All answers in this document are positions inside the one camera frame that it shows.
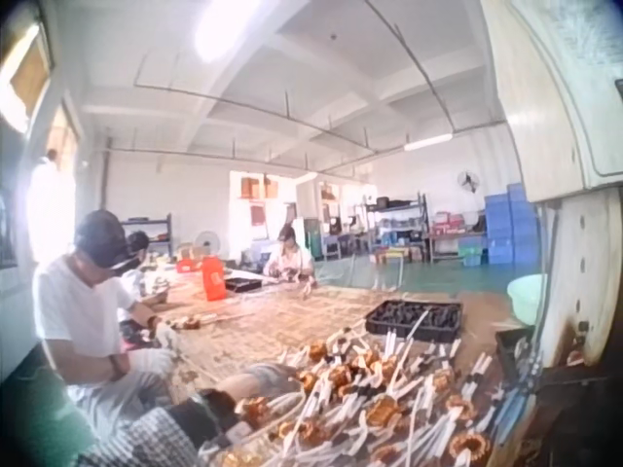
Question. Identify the stack of blue crates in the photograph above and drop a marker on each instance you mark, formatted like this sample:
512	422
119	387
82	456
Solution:
511	224

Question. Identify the shelf with red boxes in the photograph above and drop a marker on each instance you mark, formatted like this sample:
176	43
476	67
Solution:
457	233

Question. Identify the flat black tray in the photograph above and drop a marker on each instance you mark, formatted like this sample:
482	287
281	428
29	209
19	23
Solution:
243	284

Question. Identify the orange carton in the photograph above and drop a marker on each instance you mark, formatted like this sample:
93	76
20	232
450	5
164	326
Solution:
213	279

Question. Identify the person's left fingers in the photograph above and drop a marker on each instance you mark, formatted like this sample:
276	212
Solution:
281	375

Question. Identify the woven table mat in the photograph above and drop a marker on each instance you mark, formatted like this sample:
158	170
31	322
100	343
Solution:
292	321

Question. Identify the metal storage rack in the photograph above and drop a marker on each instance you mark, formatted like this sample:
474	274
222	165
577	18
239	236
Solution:
396	226

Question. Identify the blue metal shelf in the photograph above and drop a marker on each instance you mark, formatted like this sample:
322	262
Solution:
151	233

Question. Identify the pale green plastic basin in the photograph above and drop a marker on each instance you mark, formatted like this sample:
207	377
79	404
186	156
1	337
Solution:
526	297

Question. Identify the green cabinet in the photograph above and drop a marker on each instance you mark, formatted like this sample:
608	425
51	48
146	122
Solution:
314	238

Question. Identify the person's left hand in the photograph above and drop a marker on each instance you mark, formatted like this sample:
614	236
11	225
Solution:
253	379

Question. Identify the black plastic parts tray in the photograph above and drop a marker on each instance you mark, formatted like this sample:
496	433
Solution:
414	318

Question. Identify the red plastic crate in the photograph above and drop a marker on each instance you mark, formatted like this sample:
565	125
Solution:
188	265

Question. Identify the black plastic crate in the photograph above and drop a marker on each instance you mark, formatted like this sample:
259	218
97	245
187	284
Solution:
511	352

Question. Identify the ceiling tube light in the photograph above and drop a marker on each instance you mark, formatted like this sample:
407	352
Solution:
428	142

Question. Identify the wall fan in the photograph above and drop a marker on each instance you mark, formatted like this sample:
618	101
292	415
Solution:
468	181

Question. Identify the white floor fan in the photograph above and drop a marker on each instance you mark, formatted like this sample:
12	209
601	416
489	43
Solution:
206	243

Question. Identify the black wrist band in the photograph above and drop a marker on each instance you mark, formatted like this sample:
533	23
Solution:
214	408

